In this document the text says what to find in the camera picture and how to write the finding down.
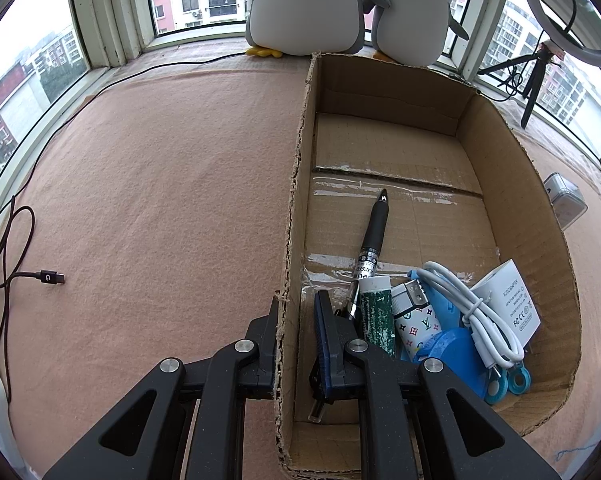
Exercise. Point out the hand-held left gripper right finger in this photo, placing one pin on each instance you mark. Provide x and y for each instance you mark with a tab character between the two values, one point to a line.
325	330

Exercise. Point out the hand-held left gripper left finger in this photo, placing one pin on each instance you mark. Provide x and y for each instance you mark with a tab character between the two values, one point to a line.
265	340

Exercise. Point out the green and white tube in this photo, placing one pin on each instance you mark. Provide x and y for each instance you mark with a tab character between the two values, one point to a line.
375	310

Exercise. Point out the patterned white lighter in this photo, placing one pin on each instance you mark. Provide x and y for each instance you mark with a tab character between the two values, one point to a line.
415	325

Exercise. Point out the black pen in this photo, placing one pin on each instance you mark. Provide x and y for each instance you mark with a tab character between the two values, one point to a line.
373	240

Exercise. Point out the blue phone stand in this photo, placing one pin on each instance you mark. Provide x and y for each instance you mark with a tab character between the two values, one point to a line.
450	312

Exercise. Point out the white power adapter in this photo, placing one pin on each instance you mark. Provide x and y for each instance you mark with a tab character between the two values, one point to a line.
510	300

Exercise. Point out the cardboard box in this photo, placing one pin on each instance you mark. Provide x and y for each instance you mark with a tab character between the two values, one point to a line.
405	150

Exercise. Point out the silver tin box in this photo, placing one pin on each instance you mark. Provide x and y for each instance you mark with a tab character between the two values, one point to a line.
565	200

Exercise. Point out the black tripod stand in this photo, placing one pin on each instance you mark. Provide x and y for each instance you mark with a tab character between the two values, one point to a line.
533	95

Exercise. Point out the small penguin plush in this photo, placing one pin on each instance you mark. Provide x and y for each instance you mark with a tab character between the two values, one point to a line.
410	15

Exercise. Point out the large penguin plush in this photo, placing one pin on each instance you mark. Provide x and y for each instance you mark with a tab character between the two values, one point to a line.
305	5

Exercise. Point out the white window frame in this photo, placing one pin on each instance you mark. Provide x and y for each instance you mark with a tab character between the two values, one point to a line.
110	10

